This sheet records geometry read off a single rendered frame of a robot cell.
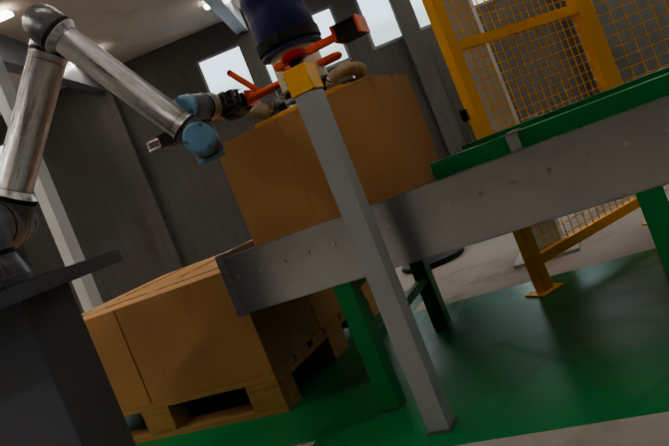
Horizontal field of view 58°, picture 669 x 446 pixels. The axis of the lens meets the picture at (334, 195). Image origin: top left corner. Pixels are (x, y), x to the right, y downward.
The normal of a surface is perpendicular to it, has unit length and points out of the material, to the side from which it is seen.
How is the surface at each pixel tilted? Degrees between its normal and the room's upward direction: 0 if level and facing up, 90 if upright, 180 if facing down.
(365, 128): 90
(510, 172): 90
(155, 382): 90
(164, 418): 90
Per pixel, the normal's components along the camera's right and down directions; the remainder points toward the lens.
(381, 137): -0.39, 0.18
